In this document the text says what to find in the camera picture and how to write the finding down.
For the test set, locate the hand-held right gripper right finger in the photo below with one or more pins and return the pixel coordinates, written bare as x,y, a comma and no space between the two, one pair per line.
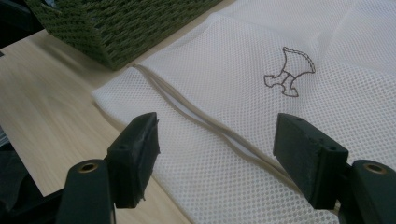
308,158

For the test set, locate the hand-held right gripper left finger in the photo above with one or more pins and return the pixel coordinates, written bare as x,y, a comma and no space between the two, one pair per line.
132,161

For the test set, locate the white mesh laundry bag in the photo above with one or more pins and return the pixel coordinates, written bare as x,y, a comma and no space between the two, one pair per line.
218,77

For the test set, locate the dark cloth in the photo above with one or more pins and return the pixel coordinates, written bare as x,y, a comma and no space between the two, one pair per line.
15,180

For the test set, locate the green woven basket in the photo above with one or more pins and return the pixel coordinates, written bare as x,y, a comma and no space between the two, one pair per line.
124,28

